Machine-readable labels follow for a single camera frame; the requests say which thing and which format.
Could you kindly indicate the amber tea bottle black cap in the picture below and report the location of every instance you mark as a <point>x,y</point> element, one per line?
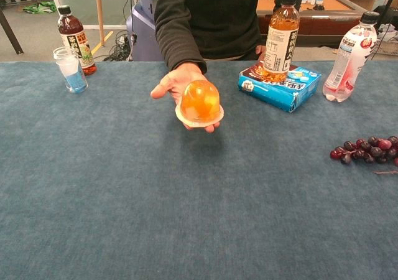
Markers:
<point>281,31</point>

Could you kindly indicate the purple grey machine cabinet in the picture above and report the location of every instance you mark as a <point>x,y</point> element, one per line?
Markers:
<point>141,31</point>

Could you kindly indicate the bare grape twig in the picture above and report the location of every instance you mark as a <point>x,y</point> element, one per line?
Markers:
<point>385,172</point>

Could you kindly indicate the dark brown wooden desk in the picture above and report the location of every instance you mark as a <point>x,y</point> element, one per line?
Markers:
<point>326,25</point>

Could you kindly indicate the black stand pole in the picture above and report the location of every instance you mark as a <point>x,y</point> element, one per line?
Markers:
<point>387,3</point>

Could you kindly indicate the dark red grape bunch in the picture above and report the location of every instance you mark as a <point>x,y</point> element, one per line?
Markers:
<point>376,152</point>

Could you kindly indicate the person right forearm black sleeve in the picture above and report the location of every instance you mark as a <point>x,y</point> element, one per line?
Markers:
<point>174,43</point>

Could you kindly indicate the wooden pole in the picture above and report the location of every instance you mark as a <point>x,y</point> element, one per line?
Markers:
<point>99,12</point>

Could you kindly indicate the orange jelly cup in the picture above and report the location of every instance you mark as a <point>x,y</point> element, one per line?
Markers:
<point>200,101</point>

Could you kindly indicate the black table leg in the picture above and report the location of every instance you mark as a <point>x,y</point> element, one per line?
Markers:
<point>11,34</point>

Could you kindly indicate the blue snack box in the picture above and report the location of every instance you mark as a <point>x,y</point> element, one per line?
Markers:
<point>275,95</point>

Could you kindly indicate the clear jar blue label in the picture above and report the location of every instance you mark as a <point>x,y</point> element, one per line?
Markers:
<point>74,74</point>

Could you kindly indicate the person torso black sweater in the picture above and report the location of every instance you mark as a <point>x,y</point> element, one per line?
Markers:
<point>224,15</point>

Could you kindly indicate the dark tea bottle black cap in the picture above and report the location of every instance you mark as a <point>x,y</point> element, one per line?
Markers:
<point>73,31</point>

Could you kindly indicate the clear drink bottle pink label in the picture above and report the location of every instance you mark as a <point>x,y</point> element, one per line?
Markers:
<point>351,59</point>

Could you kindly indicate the green cloth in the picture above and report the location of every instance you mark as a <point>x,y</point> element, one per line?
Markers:
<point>38,7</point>

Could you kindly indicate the person right hand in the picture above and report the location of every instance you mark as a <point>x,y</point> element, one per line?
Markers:
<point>172,84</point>

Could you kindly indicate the person left hand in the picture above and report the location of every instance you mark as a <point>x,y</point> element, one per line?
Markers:
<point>260,51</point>

